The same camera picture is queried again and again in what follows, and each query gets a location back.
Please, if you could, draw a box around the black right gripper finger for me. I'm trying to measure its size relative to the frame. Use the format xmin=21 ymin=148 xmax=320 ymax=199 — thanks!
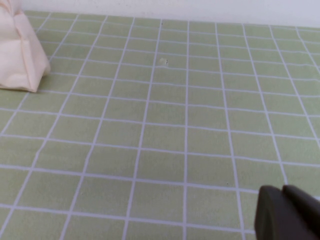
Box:
xmin=253 ymin=184 xmax=320 ymax=240

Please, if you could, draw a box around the cream fabric pencil case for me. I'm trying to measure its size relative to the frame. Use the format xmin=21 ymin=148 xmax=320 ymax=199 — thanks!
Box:
xmin=0 ymin=0 xmax=52 ymax=94

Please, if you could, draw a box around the green grid table mat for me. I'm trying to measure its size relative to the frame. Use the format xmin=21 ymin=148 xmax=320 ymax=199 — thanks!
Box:
xmin=0 ymin=9 xmax=320 ymax=240

